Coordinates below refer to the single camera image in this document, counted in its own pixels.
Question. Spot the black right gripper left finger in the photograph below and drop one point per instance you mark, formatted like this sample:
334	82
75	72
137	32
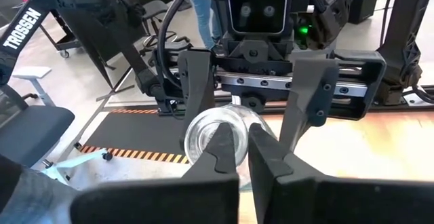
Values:
152	203

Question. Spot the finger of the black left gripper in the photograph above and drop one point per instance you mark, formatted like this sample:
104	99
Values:
198	81
312	91

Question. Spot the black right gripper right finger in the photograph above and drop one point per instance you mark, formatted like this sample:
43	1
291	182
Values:
339	203

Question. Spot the clear glass jar vase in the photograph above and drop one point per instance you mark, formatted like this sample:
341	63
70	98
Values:
200	135

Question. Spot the black Trossen robot arm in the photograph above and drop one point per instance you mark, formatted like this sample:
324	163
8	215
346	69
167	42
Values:
22	28

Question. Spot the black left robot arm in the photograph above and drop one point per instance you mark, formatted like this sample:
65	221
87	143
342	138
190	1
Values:
325	17

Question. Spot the person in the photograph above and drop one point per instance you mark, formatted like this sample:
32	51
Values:
203	13

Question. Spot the black hazard-striped floor mat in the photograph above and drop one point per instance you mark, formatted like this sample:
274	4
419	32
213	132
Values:
135	132

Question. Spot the black office chair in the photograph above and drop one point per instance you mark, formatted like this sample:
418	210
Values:
156	10

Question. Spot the grey office chair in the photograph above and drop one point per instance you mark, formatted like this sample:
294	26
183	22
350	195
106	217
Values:
34	132

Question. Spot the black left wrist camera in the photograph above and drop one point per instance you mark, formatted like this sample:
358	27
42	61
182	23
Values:
257	8

